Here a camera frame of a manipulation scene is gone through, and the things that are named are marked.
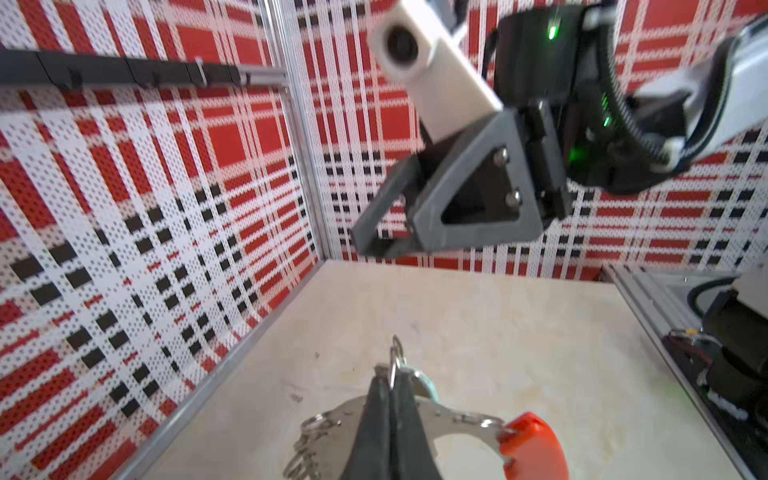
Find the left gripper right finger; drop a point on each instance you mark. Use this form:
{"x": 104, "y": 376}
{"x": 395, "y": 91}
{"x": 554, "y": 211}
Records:
{"x": 410, "y": 455}

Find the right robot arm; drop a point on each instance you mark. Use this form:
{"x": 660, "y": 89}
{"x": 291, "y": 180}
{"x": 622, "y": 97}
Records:
{"x": 623, "y": 143}

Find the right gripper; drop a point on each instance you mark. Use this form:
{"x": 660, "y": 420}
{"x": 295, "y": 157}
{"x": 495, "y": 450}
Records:
{"x": 501, "y": 180}

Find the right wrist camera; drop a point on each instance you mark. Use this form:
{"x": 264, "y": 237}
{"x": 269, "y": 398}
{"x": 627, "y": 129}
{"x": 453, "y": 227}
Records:
{"x": 412, "y": 47}

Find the black wall hook rail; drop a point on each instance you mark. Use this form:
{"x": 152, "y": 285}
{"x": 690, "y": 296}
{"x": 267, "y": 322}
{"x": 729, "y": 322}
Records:
{"x": 27, "y": 68}

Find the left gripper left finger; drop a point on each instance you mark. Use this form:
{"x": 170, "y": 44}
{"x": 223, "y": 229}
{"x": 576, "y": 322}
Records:
{"x": 371, "y": 450}

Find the mint green key tag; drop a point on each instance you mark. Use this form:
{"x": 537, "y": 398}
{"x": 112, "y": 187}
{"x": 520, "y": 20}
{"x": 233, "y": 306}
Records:
{"x": 421, "y": 385}

